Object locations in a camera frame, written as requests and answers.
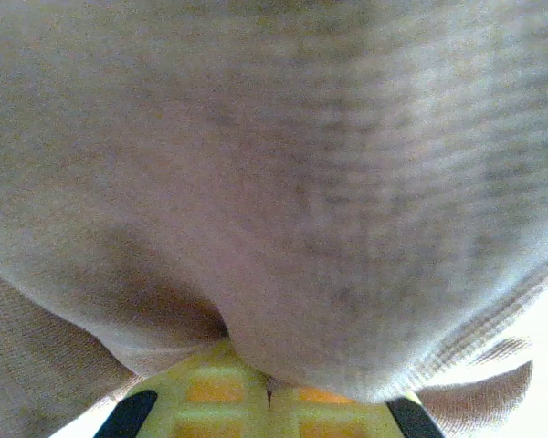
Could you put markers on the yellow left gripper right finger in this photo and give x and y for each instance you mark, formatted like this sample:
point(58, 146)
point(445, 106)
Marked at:
point(329, 415)

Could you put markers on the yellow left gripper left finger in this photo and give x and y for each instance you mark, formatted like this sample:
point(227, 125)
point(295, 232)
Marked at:
point(210, 401)

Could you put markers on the brown long pants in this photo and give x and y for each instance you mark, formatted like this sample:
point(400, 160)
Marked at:
point(274, 159)

